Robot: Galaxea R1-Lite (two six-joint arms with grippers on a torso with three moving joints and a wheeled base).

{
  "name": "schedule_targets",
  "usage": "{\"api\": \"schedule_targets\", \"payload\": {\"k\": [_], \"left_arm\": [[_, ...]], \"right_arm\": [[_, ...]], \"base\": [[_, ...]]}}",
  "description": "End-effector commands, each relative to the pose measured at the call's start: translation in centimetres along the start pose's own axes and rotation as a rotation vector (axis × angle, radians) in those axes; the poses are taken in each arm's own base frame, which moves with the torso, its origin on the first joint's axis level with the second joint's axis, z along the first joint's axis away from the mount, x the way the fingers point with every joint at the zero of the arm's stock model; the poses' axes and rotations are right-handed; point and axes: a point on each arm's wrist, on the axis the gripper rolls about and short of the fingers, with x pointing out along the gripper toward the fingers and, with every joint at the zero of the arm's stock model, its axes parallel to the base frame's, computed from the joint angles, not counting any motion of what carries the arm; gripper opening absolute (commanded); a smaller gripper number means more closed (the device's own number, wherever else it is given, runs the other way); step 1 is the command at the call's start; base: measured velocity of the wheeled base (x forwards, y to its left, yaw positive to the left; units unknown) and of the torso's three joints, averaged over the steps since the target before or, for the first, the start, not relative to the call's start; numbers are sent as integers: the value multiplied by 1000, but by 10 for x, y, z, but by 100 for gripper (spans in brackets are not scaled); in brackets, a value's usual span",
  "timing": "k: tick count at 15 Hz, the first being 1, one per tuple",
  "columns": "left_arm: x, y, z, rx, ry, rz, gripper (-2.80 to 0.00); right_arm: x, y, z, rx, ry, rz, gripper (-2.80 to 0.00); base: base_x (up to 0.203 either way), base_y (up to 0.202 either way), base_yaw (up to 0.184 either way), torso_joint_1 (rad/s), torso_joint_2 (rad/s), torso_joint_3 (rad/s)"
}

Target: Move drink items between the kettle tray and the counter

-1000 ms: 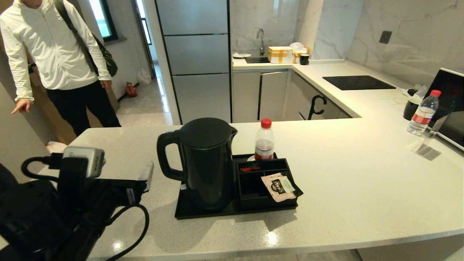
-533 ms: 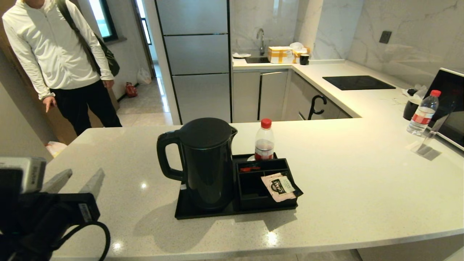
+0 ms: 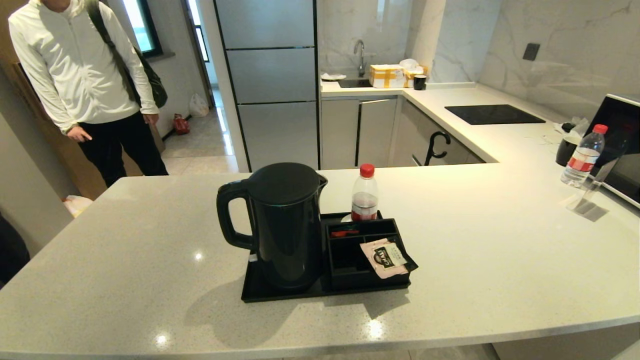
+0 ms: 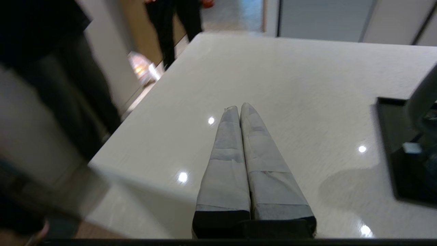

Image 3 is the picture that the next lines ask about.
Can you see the white plate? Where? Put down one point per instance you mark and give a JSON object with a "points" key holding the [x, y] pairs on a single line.
{"points": [[333, 77]]}

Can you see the red bag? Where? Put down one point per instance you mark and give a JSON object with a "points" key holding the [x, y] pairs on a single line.
{"points": [[181, 124]]}

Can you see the pink tea bag sachet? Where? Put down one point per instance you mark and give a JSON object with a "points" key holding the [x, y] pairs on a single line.
{"points": [[385, 257]]}

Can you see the small yellow white box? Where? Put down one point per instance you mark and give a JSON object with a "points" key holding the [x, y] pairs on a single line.
{"points": [[411, 78]]}

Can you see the white base cabinet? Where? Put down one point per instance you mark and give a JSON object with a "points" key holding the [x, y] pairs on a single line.
{"points": [[375, 132]]}

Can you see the black electric kettle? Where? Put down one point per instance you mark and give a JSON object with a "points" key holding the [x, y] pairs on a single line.
{"points": [[285, 225]]}

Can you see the silver refrigerator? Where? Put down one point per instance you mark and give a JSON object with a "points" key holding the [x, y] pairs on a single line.
{"points": [[272, 100]]}

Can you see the yellow white striped box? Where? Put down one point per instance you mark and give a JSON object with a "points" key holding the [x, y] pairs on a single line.
{"points": [[386, 77]]}

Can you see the dark framed window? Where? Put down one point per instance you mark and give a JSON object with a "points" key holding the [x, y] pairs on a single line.
{"points": [[142, 25]]}

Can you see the large black mug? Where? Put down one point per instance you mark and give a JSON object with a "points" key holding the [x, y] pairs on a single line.
{"points": [[566, 151]]}

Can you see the white round coaster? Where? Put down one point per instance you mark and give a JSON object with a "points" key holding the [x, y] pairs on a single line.
{"points": [[346, 218]]}

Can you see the crumpled white orange plastic bag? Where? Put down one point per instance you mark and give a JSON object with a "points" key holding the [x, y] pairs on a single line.
{"points": [[77, 205]]}

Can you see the dark green shoulder bag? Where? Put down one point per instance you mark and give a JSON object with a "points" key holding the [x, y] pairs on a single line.
{"points": [[155, 85]]}

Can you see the clear water bottle red cap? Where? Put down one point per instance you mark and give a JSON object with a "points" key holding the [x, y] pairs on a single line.
{"points": [[582, 160]]}

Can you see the red sachet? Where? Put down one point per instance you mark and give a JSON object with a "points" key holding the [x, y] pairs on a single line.
{"points": [[344, 233]]}

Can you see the black compartment organizer box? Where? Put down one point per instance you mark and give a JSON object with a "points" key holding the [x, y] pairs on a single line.
{"points": [[350, 260]]}

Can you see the black induction cooktop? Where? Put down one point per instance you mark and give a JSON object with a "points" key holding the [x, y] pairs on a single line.
{"points": [[492, 115]]}

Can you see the dark wall socket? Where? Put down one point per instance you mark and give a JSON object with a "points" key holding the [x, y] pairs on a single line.
{"points": [[531, 51]]}

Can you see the clear acrylic sign holder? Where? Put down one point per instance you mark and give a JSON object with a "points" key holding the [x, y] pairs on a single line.
{"points": [[592, 192]]}

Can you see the water bottle with dark liquid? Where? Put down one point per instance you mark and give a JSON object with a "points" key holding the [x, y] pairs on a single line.
{"points": [[365, 197]]}

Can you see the chrome sink faucet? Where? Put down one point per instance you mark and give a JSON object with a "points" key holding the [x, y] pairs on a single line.
{"points": [[361, 52]]}

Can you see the black curved faucet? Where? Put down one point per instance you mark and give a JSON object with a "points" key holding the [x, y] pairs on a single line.
{"points": [[429, 150]]}

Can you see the small black cup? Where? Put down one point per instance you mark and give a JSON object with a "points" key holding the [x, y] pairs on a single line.
{"points": [[420, 82]]}

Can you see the black rectangular serving tray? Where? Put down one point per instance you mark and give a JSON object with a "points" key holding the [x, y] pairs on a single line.
{"points": [[280, 295]]}

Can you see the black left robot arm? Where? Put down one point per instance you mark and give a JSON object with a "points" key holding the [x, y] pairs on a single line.
{"points": [[12, 250]]}

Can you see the person in white jacket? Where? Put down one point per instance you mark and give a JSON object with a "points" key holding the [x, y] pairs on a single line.
{"points": [[85, 75]]}

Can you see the black microwave oven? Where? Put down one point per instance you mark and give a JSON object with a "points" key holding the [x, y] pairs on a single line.
{"points": [[625, 150]]}

